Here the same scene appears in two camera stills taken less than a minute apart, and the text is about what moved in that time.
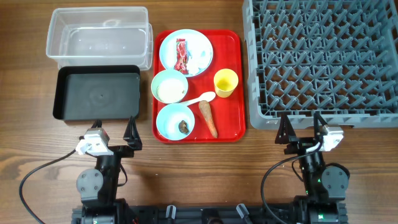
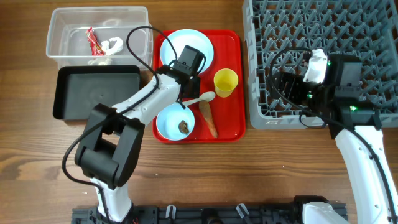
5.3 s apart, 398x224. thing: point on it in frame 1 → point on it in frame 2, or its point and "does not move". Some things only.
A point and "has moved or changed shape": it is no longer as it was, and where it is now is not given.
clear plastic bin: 101,36 does not move
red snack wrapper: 180,64 has moved or changed shape
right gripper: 299,144 → 294,81
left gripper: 130,136 → 194,92
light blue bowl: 175,122 does not move
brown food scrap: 183,127 does not move
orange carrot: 206,107 does not move
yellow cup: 226,80 does not move
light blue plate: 199,50 does not move
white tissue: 200,58 has moved or changed shape
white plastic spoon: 208,96 does not move
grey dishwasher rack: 337,58 does not move
